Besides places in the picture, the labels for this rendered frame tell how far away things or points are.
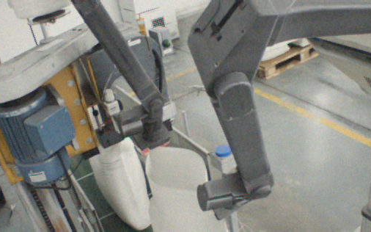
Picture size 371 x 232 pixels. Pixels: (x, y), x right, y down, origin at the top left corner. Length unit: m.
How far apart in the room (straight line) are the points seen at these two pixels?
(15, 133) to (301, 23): 0.80
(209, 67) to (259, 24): 0.08
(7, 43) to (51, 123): 3.01
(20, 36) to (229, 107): 3.60
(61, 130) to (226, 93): 0.65
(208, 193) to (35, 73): 0.51
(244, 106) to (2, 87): 0.66
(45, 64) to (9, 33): 2.92
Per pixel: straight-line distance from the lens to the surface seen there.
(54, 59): 1.07
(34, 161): 1.10
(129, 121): 1.09
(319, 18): 0.45
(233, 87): 0.42
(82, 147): 1.34
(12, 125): 1.05
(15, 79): 0.98
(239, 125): 0.56
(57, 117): 1.00
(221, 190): 0.80
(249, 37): 0.40
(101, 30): 0.93
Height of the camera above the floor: 1.69
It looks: 28 degrees down
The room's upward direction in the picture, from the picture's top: 11 degrees counter-clockwise
